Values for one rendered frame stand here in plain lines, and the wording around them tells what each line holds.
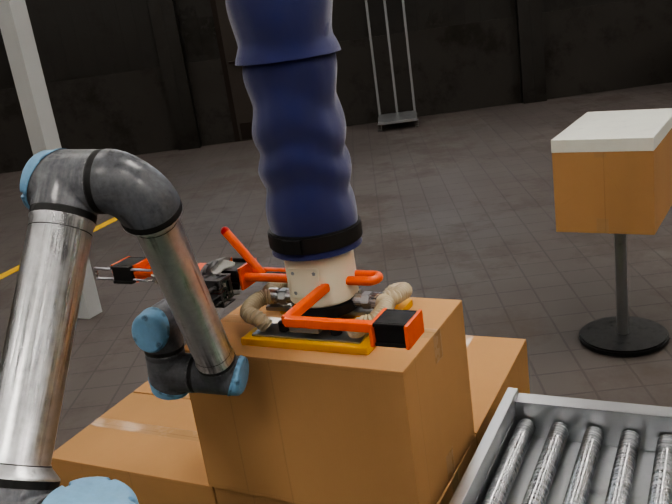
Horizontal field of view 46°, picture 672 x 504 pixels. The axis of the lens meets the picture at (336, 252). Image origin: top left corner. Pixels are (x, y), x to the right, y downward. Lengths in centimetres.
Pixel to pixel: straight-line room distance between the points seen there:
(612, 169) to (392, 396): 190
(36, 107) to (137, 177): 355
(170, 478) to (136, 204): 105
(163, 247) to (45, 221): 21
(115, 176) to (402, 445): 86
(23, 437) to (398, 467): 83
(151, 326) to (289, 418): 40
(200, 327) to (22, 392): 41
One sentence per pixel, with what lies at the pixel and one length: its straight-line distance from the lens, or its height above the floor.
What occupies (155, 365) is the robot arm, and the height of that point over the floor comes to 99.
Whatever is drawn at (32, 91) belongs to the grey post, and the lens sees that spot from 496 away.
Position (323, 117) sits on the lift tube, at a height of 147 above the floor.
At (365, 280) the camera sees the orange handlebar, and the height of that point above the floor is 108.
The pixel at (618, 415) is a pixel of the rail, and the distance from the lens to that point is 224.
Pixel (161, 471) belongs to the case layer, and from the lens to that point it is 233.
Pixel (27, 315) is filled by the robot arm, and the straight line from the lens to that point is 143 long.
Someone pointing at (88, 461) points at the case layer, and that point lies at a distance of 248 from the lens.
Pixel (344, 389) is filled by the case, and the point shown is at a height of 89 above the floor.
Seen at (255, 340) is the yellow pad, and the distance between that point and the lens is 194.
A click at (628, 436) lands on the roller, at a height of 55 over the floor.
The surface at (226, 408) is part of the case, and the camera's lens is 202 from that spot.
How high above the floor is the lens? 172
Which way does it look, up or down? 18 degrees down
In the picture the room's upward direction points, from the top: 8 degrees counter-clockwise
